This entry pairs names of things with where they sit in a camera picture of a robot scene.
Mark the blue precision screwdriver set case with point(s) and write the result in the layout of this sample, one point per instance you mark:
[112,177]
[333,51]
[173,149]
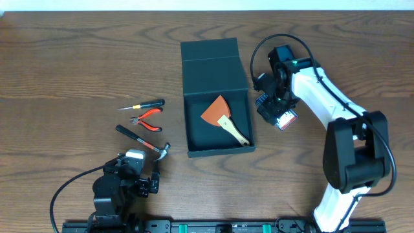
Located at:
[280,120]

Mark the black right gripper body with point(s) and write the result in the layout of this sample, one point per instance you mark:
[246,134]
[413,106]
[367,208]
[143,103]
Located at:
[275,102]

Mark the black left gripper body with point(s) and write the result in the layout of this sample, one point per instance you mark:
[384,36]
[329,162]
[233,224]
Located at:
[144,186]

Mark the dark green gift box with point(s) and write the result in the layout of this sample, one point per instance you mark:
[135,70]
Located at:
[212,68]

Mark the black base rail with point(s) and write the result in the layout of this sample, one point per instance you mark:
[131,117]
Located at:
[210,227]

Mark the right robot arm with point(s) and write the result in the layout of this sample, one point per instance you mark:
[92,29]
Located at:
[356,155]

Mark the orange scraper with wooden handle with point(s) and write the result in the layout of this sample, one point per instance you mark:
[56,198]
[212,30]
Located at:
[218,114]

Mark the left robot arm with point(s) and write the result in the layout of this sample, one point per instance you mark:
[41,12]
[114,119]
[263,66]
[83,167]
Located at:
[116,191]

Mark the small black handled claw hammer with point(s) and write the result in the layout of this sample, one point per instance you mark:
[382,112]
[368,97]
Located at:
[161,151]

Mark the black yellow small screwdriver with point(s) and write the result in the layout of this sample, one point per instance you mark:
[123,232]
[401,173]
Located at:
[149,104]

